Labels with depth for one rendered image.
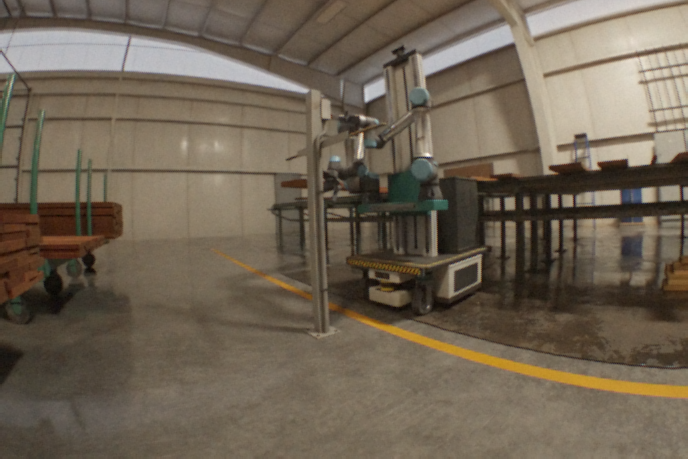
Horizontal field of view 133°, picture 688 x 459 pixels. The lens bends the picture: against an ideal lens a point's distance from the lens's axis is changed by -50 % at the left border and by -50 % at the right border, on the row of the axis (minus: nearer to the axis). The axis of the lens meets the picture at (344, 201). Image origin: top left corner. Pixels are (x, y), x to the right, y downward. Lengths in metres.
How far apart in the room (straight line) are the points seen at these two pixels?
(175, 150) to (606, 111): 12.29
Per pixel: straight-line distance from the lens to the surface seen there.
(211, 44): 11.30
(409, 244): 2.12
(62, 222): 3.67
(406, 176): 2.01
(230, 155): 10.12
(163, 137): 9.96
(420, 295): 1.74
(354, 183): 2.11
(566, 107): 8.77
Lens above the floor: 0.65
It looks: 2 degrees up
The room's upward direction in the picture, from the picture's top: 2 degrees counter-clockwise
